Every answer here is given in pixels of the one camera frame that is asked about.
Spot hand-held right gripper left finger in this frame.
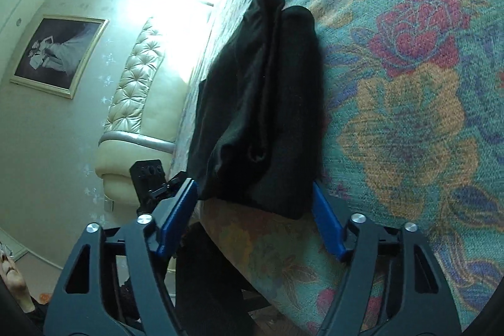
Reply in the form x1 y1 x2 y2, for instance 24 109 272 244
43 179 198 336

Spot black pants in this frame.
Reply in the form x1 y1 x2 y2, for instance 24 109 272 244
187 0 325 220

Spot person's bare foot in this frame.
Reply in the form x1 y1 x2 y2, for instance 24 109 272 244
0 242 30 315

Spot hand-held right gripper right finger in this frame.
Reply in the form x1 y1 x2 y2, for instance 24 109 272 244
313 182 461 336

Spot framed wall picture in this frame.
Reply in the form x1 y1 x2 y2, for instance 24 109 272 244
10 14 109 100

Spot floral bedspread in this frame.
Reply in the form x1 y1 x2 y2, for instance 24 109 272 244
169 0 504 336

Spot cream tufted headboard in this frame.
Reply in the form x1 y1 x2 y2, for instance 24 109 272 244
94 16 213 203

